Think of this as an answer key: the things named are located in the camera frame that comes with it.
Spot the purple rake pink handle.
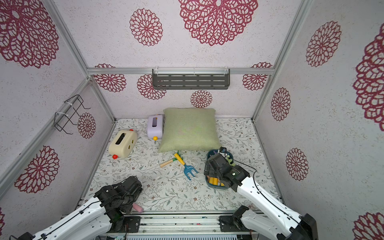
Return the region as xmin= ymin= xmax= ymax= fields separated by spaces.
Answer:
xmin=133 ymin=203 xmax=144 ymax=214

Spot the blue tool yellow handle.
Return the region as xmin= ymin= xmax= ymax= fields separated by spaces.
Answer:
xmin=174 ymin=154 xmax=198 ymax=181

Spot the green rake wooden handle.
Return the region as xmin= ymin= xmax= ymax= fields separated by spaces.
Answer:
xmin=160 ymin=151 xmax=182 ymax=168

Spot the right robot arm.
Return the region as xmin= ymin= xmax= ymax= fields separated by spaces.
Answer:
xmin=204 ymin=153 xmax=319 ymax=240

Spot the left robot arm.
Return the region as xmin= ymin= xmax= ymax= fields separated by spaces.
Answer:
xmin=9 ymin=176 xmax=143 ymax=240

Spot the teal storage box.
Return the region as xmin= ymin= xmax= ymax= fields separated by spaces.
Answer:
xmin=204 ymin=147 xmax=236 ymax=190

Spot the cream tissue box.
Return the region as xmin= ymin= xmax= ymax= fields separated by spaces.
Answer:
xmin=109 ymin=130 xmax=138 ymax=160

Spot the lilac tissue box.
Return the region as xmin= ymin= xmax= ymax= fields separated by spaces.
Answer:
xmin=147 ymin=115 xmax=164 ymax=141

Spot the floral table mat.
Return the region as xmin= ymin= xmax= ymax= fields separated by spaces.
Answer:
xmin=82 ymin=118 xmax=281 ymax=212

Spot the green pillow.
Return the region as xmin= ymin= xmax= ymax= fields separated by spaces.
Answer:
xmin=159 ymin=108 xmax=222 ymax=153

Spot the metal base rail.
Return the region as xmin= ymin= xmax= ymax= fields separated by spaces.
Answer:
xmin=99 ymin=214 xmax=259 ymax=237

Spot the black wire rack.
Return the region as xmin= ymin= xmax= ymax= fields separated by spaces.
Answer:
xmin=53 ymin=94 xmax=90 ymax=135

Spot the grey wall shelf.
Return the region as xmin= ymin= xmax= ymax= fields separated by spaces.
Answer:
xmin=152 ymin=68 xmax=231 ymax=90

